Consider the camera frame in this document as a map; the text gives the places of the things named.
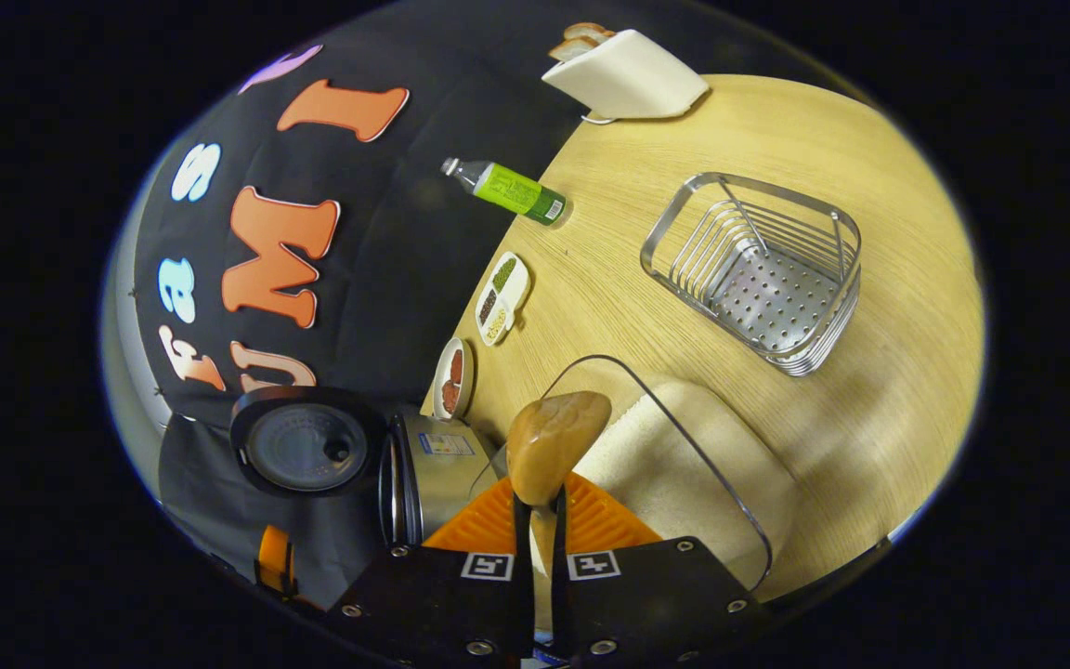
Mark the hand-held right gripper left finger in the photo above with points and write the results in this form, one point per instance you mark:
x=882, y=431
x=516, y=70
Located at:
x=521, y=595

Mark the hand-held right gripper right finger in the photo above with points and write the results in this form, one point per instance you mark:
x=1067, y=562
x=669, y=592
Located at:
x=560, y=595

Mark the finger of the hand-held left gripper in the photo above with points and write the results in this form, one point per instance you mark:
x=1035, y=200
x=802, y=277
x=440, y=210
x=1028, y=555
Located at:
x=275, y=557

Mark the dark lidded silver rice cooker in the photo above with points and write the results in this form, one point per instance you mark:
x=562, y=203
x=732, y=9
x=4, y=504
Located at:
x=442, y=474

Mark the wooden spoon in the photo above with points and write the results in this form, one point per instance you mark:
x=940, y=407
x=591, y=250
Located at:
x=554, y=441

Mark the round plate of red meat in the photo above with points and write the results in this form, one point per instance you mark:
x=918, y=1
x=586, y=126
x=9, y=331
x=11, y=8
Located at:
x=451, y=379

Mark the white divided dish of beans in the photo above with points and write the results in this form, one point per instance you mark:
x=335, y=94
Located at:
x=502, y=297

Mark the green label drink bottle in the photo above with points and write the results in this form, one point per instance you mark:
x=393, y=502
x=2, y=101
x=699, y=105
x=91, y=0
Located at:
x=512, y=190

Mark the white toaster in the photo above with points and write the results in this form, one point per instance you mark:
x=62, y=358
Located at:
x=628, y=79

